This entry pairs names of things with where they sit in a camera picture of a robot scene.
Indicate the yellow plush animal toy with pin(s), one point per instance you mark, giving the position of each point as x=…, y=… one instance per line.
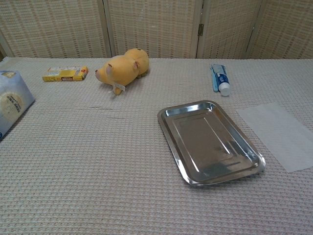
x=122, y=68

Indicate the blue toothbrush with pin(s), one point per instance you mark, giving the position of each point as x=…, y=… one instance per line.
x=214, y=82

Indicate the blue white toothpaste tube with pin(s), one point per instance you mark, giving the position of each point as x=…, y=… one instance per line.
x=223, y=79

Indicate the stainless steel tray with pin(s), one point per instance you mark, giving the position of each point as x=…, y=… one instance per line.
x=207, y=142

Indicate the beige woven folding screen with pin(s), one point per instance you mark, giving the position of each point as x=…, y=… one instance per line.
x=151, y=24

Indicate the metal screen hinge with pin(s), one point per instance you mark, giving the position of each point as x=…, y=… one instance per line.
x=200, y=29

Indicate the blue tissue pack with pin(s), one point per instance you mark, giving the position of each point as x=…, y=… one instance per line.
x=12, y=102

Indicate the beige woven tablecloth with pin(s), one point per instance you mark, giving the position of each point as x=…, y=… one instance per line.
x=97, y=171

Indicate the yellow cardboard box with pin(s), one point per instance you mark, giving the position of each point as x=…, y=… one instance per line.
x=66, y=73

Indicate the white paper sheet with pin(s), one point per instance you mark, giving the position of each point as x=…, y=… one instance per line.
x=276, y=134

